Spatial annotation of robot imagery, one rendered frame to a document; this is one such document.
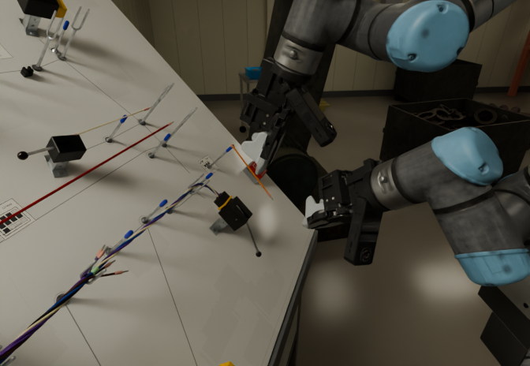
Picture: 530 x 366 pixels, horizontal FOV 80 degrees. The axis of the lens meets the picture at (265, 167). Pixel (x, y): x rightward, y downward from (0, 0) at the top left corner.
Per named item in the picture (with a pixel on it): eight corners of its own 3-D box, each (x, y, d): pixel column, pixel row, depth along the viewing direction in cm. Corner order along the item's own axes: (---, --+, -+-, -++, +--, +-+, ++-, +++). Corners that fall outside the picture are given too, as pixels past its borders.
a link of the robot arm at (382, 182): (430, 206, 47) (394, 201, 43) (404, 213, 51) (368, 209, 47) (417, 159, 50) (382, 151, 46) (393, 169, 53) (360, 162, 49)
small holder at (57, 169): (4, 160, 51) (15, 134, 47) (64, 153, 59) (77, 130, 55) (15, 184, 50) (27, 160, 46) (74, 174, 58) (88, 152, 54)
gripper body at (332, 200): (343, 184, 63) (393, 162, 54) (351, 227, 60) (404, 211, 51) (314, 180, 59) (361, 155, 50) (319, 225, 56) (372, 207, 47)
